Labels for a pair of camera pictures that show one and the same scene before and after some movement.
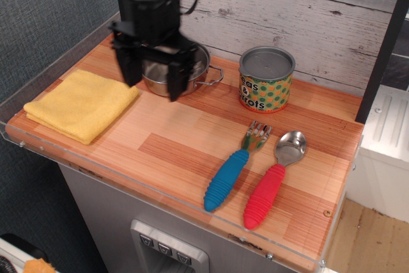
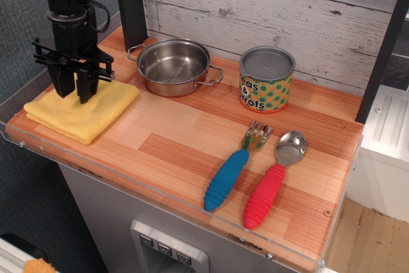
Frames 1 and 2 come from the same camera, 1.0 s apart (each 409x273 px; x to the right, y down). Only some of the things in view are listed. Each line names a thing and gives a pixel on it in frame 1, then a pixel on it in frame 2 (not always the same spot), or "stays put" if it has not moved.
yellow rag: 80,106 stays put
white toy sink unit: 380,175 stays put
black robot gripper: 150,32 to 75,43
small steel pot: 155,74 stays put
